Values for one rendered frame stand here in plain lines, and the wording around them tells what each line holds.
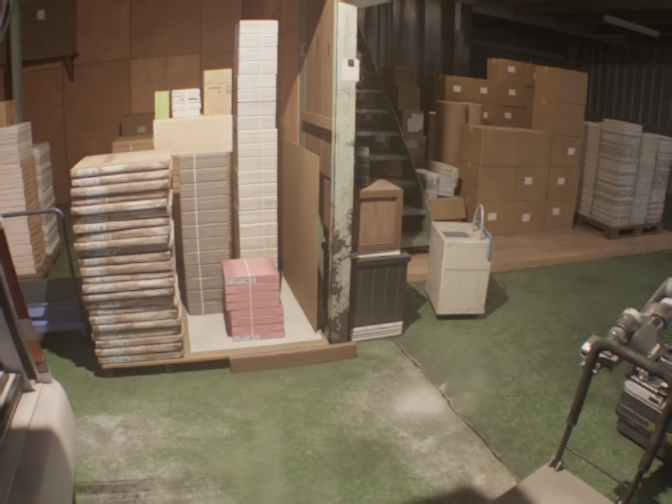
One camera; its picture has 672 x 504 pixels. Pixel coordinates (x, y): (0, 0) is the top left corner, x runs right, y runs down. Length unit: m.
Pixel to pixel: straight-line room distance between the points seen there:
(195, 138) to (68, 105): 4.08
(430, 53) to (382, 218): 4.38
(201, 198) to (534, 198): 3.38
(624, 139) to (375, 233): 3.40
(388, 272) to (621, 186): 3.36
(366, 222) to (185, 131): 1.08
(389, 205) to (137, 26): 4.65
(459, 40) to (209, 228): 5.01
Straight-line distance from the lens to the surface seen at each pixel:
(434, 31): 6.88
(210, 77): 2.77
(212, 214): 2.83
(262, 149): 2.80
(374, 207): 2.67
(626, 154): 5.48
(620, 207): 5.59
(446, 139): 5.16
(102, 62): 6.59
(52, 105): 6.73
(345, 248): 2.58
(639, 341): 1.80
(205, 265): 2.92
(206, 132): 2.76
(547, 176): 5.19
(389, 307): 2.90
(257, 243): 2.92
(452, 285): 3.14
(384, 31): 5.43
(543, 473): 1.90
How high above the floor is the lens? 1.45
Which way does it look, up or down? 21 degrees down
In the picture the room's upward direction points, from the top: 1 degrees clockwise
